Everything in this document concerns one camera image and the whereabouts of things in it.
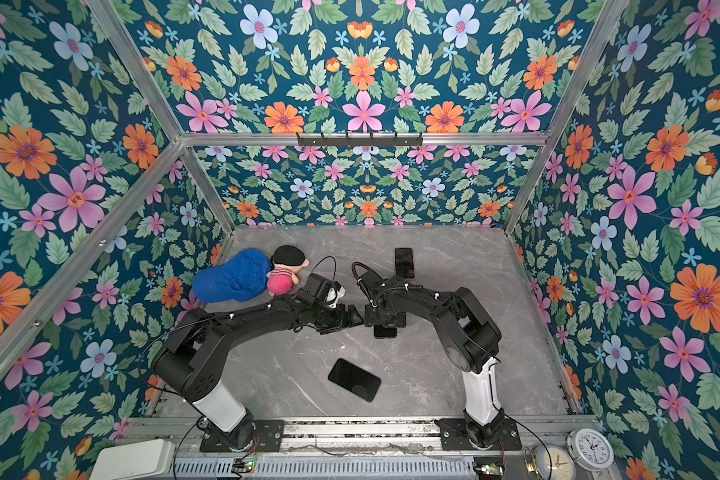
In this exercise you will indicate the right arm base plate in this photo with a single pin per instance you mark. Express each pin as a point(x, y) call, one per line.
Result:
point(458, 434)

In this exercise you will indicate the black phone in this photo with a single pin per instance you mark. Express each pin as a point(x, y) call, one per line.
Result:
point(404, 263)
point(355, 379)
point(383, 332)

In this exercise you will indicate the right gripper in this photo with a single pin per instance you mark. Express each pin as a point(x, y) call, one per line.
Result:
point(369, 310)

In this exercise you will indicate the doll with black hair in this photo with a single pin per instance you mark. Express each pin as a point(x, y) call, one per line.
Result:
point(287, 261)

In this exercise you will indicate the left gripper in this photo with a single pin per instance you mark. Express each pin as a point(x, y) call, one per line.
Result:
point(343, 322)

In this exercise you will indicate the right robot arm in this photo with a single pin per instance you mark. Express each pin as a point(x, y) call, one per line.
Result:
point(468, 334)

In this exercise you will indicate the metal hook rail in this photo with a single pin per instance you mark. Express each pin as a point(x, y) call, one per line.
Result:
point(347, 140)

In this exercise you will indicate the white box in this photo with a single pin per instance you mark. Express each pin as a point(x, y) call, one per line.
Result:
point(141, 460)

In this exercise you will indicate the brass alarm clock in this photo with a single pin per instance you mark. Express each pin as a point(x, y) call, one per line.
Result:
point(550, 463)

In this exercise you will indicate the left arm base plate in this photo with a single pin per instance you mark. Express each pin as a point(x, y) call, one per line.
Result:
point(260, 435)

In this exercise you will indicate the black phone front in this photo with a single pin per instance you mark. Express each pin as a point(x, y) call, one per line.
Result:
point(355, 379)

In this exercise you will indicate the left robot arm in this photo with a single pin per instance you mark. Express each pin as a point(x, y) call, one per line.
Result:
point(194, 355)

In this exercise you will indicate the white clock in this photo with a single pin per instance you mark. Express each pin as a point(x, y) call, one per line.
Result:
point(590, 449)

